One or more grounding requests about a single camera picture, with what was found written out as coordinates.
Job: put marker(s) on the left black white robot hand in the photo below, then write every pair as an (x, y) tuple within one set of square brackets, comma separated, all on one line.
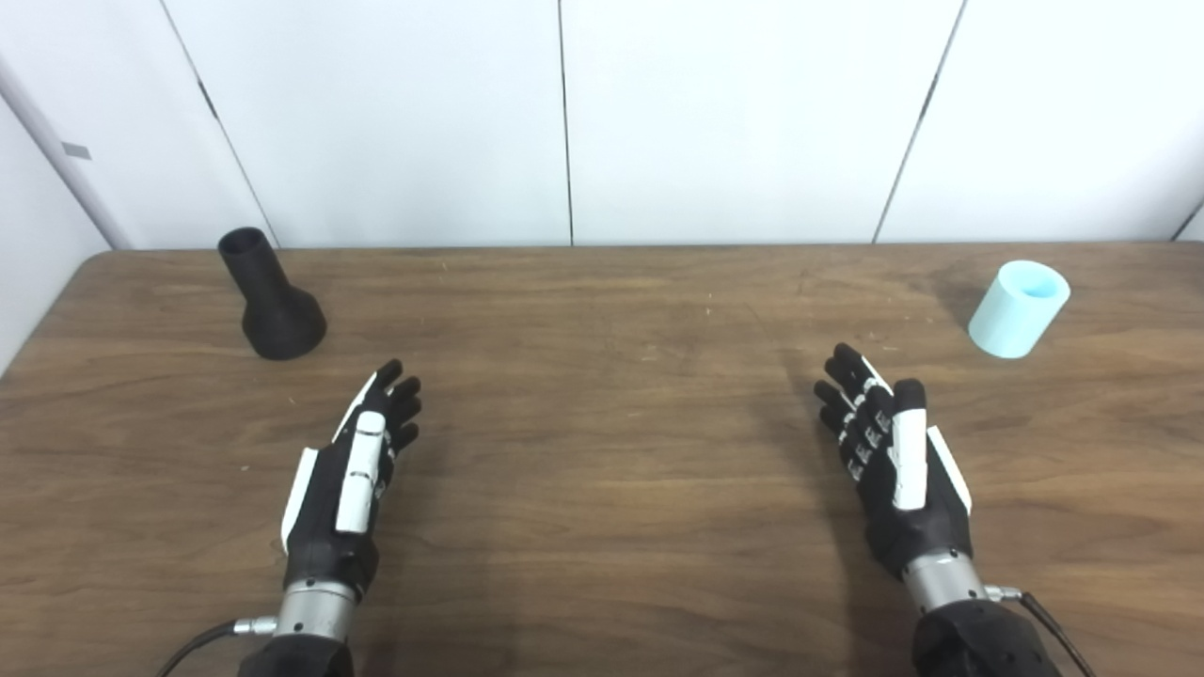
[(320, 508)]

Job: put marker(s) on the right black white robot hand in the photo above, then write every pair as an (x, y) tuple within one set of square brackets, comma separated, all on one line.
[(908, 489)]

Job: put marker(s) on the black flared nozzle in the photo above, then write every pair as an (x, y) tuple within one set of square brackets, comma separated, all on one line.
[(277, 315)]

